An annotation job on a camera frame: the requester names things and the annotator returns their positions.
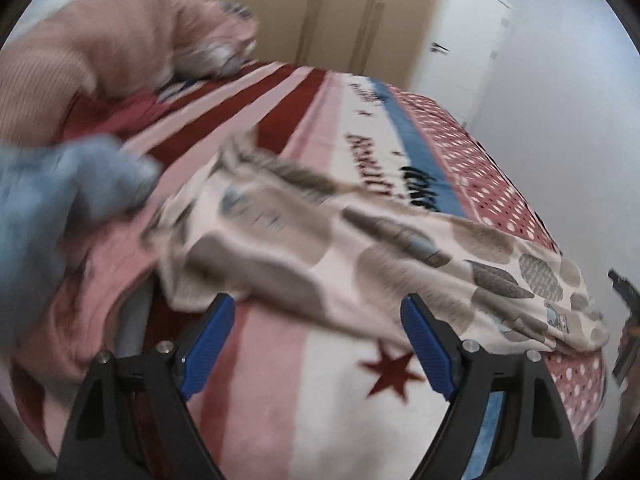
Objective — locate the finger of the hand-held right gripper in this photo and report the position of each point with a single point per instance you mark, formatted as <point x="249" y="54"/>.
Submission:
<point x="626" y="300"/>

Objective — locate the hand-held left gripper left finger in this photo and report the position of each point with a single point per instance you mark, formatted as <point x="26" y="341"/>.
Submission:
<point x="206" y="347"/>

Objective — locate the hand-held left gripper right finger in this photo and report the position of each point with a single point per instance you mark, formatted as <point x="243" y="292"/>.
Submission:
<point x="426" y="347"/>

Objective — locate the beige patterned pants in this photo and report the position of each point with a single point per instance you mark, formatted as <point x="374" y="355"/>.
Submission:
<point x="320" y="255"/>

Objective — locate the striped star printed blanket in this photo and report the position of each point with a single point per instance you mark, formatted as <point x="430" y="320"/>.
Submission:
<point x="310" y="385"/>

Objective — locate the light pink garment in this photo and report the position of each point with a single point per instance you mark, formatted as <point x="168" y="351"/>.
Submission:
<point x="95" y="290"/>

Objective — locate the blue-grey garment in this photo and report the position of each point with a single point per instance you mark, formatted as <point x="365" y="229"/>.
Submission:
<point x="45" y="220"/>

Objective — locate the white door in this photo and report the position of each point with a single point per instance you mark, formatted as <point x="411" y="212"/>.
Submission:
<point x="462" y="45"/>

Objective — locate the pink ribbed garment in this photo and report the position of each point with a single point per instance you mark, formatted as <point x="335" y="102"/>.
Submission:
<point x="100" y="50"/>

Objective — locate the beige wooden wardrobe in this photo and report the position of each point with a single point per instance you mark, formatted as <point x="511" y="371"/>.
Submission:
<point x="320" y="15"/>

